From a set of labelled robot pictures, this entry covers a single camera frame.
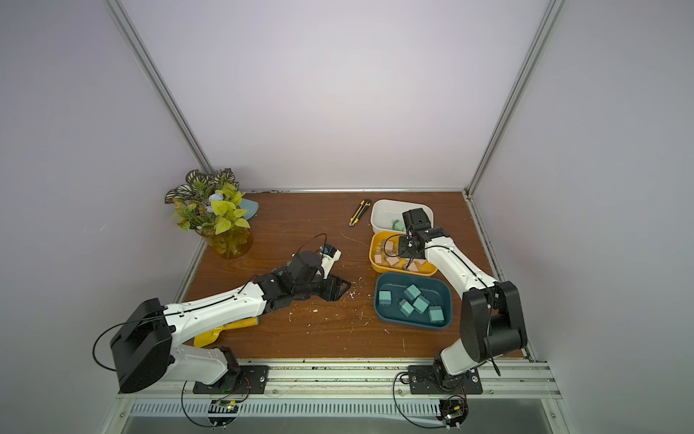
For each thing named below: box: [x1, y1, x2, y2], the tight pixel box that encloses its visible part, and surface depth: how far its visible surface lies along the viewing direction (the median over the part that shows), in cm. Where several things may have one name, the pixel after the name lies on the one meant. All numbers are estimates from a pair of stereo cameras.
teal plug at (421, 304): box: [412, 294, 431, 315], surface depth 86 cm
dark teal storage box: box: [374, 272, 453, 330], surface depth 87 cm
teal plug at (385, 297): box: [378, 290, 392, 306], surface depth 87 cm
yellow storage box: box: [369, 230, 439, 276], surface depth 97 cm
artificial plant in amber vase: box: [164, 167, 260, 260], surface depth 92 cm
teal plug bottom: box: [398, 298, 415, 318], surface depth 85 cm
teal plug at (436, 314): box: [428, 305, 445, 323], surface depth 85 cm
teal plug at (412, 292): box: [403, 283, 423, 302], surface depth 89 cm
